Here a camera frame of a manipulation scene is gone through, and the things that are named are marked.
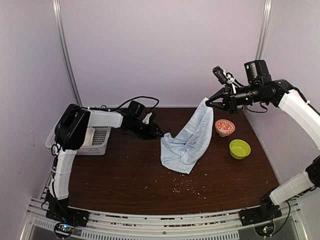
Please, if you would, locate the aluminium frame post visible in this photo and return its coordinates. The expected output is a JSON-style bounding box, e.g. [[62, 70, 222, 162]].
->
[[52, 0, 83, 107], [255, 0, 273, 60]]

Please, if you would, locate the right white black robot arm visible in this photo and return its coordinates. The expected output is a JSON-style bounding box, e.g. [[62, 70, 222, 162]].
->
[[206, 61, 320, 221]]

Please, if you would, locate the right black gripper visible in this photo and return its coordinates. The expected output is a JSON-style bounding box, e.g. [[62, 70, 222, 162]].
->
[[205, 82, 263, 114]]

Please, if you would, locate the round circuit board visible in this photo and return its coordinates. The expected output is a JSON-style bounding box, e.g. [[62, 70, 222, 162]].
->
[[254, 222, 275, 238], [53, 222, 75, 239]]

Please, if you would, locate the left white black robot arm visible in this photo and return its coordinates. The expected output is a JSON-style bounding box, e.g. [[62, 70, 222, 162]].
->
[[49, 100, 164, 222]]

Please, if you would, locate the lime green plastic bowl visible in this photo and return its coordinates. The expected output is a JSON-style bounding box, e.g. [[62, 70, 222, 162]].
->
[[229, 139, 251, 160]]

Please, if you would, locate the left round circuit board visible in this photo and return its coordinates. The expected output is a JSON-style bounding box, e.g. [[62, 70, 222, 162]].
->
[[53, 222, 75, 239]]

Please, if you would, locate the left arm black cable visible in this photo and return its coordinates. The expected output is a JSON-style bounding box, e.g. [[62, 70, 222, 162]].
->
[[109, 95, 161, 118]]

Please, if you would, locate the right round circuit board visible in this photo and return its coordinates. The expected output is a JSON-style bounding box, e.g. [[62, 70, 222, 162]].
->
[[254, 222, 275, 238]]

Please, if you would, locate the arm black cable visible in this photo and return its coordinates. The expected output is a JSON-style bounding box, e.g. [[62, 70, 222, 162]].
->
[[109, 95, 161, 118], [271, 199, 292, 226]]

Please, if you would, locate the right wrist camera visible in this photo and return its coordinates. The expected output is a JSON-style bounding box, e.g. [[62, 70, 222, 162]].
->
[[244, 59, 272, 85]]

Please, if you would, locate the light blue towel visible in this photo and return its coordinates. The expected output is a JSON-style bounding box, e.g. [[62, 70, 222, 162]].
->
[[160, 97, 214, 174]]

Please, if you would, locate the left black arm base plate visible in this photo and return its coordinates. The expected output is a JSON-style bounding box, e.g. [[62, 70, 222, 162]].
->
[[45, 204, 89, 227]]

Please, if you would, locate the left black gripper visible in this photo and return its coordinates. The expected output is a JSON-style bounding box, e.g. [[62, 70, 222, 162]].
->
[[129, 118, 162, 140]]

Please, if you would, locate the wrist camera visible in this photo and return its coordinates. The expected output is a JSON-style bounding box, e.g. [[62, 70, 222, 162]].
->
[[244, 59, 272, 85], [127, 100, 145, 118]]

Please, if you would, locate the right aluminium frame post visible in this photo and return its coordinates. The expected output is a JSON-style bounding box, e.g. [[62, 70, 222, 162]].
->
[[255, 0, 273, 60]]

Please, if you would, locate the red white patterned ceramic bowl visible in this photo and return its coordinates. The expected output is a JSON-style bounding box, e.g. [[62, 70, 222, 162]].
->
[[215, 119, 236, 137]]

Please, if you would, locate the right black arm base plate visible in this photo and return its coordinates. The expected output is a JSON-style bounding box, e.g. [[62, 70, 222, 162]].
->
[[238, 203, 282, 226]]

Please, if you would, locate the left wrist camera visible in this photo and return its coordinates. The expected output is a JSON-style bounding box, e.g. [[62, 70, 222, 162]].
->
[[127, 100, 145, 118]]

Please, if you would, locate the white terry towel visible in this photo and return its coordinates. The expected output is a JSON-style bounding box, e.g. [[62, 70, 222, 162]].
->
[[82, 127, 95, 147]]

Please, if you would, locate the left aluminium frame post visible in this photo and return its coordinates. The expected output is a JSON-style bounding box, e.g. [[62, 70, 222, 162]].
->
[[52, 0, 83, 107]]

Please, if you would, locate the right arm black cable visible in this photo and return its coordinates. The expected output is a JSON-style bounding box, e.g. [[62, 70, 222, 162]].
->
[[271, 199, 292, 226]]

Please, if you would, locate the white perforated plastic basket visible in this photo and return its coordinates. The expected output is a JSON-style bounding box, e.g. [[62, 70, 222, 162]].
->
[[44, 122, 111, 156]]

